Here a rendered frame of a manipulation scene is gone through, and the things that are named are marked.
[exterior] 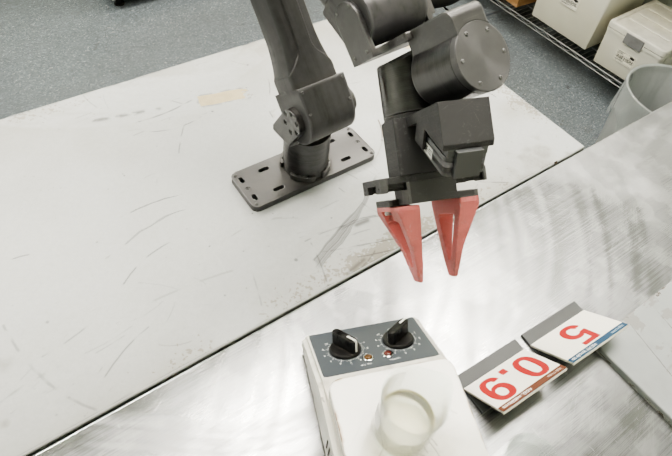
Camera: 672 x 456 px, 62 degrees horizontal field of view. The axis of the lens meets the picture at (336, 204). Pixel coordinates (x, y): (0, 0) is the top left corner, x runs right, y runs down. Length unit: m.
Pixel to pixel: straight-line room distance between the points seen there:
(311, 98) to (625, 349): 0.46
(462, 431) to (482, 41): 0.32
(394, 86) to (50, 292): 0.44
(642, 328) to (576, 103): 1.97
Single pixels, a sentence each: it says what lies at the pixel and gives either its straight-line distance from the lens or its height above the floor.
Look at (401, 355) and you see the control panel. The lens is 0.57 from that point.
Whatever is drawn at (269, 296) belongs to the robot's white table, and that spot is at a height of 0.90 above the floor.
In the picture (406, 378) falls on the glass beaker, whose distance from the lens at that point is 0.48.
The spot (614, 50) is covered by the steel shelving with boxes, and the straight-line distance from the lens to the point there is 2.63.
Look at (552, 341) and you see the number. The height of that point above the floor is 0.91.
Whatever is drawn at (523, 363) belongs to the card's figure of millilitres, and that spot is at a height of 0.92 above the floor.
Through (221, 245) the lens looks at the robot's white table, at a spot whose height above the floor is 0.90.
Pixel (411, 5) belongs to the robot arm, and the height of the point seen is 1.21.
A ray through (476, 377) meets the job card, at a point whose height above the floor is 0.90.
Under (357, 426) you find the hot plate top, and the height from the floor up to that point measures 0.99.
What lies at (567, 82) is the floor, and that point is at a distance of 2.76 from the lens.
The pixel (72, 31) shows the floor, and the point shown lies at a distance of 2.80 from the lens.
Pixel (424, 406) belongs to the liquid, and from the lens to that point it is 0.50.
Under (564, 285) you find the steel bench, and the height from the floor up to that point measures 0.90.
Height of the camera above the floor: 1.47
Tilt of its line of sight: 49 degrees down
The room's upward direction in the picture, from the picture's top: 7 degrees clockwise
